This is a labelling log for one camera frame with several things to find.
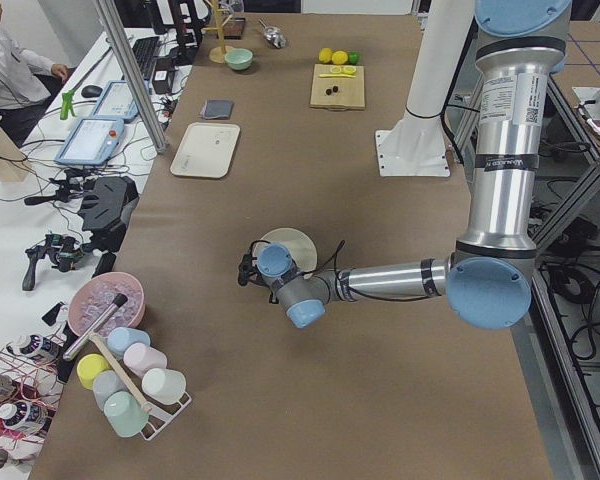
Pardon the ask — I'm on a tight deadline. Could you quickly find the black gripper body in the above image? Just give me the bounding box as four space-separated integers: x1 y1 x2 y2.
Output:
237 241 275 303

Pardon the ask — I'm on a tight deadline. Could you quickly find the cream round plate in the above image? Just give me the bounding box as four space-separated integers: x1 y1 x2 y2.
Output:
254 227 317 279

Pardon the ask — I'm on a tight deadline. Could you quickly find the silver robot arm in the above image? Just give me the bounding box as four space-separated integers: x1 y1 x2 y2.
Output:
238 1 571 329

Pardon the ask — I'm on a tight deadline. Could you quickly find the cream rectangular rabbit tray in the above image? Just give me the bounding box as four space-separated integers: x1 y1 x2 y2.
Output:
170 122 240 179

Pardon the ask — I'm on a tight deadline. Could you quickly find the steel muddler in bowl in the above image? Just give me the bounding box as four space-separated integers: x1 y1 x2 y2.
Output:
62 293 128 361

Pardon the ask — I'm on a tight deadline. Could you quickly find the pink cup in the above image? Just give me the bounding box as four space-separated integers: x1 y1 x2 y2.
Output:
123 342 168 378

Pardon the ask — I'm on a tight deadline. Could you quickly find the white cup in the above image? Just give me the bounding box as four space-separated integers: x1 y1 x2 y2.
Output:
142 368 186 405

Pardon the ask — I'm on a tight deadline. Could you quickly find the blue cup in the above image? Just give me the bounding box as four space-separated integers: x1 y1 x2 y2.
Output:
106 327 151 359

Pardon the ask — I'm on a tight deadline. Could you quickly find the pink bowl with ice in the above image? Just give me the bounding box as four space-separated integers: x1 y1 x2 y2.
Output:
68 272 145 337

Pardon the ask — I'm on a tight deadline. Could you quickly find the white cup rack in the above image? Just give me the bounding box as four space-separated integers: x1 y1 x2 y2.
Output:
140 392 193 441

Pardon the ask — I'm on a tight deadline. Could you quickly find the grey folded cloth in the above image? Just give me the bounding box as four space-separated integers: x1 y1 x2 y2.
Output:
200 99 234 120

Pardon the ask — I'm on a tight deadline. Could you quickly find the grey cup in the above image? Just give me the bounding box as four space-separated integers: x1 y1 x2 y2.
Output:
92 370 127 411

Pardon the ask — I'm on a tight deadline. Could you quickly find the yellow cup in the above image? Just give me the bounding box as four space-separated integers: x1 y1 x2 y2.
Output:
76 353 111 390

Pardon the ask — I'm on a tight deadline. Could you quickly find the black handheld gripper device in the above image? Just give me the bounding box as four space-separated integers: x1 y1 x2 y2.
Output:
21 233 85 291

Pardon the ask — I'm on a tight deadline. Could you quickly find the mint green cup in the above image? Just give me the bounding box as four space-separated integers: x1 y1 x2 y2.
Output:
103 391 149 438

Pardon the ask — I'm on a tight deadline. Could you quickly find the teach pendant front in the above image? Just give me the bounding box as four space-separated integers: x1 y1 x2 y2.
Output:
54 116 125 167

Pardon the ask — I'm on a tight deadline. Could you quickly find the teach pendant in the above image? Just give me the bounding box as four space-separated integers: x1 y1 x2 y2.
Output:
54 116 125 167
91 80 139 122

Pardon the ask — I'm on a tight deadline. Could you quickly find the bamboo cutting board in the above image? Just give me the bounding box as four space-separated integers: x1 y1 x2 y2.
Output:
309 64 366 110

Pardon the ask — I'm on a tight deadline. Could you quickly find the yellow plastic knife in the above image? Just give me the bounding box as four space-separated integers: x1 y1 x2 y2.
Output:
318 73 357 79

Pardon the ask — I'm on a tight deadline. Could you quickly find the mint green bowl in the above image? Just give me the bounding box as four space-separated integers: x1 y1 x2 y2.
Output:
224 48 254 71

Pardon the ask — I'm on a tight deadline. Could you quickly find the teach pendant rear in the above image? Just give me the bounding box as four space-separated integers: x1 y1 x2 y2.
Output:
91 80 139 122

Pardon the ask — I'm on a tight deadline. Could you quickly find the wooden mug tree stand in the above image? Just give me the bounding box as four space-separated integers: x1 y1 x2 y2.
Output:
203 0 234 64

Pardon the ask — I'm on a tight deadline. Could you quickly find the yellow lemon lower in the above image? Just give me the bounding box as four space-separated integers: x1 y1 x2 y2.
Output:
318 48 333 64

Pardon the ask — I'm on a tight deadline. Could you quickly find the yellow lemon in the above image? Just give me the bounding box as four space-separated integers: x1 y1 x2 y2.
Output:
318 48 333 64
331 50 349 65

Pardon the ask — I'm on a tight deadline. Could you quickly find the yellow lemon upper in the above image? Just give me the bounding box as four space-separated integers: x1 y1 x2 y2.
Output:
331 50 349 65

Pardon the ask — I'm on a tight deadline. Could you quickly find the steel ice scoop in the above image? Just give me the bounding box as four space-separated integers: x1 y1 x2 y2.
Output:
258 18 287 49

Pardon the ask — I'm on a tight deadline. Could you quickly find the green lime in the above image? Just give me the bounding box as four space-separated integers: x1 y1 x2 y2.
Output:
348 51 360 65

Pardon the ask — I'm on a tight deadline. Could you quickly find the black computer mouse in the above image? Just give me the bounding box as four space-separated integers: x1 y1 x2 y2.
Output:
81 85 103 98

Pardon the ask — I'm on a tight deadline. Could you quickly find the black keyboard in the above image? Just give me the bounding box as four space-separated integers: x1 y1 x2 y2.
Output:
132 36 160 80

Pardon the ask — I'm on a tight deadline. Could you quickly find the green clamp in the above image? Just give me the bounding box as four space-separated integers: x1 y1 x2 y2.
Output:
59 89 75 120

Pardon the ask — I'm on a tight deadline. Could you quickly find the seated person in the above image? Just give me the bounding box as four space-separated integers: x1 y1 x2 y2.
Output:
0 0 71 114

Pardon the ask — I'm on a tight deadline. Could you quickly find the black stand mount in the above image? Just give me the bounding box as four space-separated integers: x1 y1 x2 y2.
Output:
78 176 139 252

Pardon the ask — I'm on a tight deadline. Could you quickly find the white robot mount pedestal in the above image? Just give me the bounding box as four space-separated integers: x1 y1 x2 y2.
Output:
376 0 475 177

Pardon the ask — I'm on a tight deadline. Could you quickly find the aluminium frame post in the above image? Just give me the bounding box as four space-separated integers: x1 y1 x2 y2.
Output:
92 0 167 154

